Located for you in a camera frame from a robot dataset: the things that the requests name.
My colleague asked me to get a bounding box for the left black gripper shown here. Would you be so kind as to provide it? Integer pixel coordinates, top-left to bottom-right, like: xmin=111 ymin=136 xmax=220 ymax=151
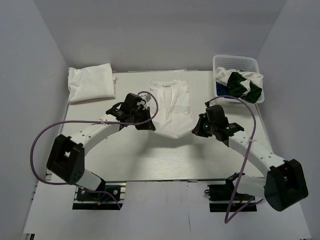
xmin=130 ymin=106 xmax=155 ymax=130

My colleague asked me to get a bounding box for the white graphic t shirt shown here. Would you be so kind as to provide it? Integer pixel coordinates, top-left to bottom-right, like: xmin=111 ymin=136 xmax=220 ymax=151
xmin=149 ymin=79 xmax=196 ymax=139

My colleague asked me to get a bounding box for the dark green white t shirt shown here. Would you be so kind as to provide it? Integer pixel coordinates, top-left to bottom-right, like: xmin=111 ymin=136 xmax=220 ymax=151
xmin=215 ymin=67 xmax=264 ymax=104

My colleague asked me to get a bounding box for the white plastic laundry basket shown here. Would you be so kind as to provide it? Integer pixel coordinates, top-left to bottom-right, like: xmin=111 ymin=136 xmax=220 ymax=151
xmin=212 ymin=55 xmax=265 ymax=104

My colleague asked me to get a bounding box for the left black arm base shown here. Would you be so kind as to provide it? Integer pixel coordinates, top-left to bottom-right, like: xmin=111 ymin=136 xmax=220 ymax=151
xmin=72 ymin=182 xmax=126 ymax=211

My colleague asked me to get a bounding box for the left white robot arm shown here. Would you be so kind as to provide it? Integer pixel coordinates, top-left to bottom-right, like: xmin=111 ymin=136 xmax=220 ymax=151
xmin=46 ymin=91 xmax=156 ymax=200

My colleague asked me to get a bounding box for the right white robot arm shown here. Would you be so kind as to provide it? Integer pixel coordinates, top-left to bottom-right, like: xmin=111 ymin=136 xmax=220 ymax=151
xmin=192 ymin=105 xmax=309 ymax=212

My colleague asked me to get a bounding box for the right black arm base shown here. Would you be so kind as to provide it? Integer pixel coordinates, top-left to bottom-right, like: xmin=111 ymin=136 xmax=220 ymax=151
xmin=204 ymin=172 xmax=258 ymax=213

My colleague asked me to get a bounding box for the blue t shirt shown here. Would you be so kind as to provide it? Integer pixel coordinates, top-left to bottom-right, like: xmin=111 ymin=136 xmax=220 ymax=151
xmin=216 ymin=82 xmax=229 ymax=96

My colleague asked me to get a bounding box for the folded white t shirt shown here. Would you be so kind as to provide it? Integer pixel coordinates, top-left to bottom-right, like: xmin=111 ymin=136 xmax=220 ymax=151
xmin=67 ymin=63 xmax=116 ymax=103

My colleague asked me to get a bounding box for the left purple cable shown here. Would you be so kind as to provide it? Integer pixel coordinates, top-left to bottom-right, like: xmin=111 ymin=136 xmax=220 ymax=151
xmin=29 ymin=91 xmax=160 ymax=210

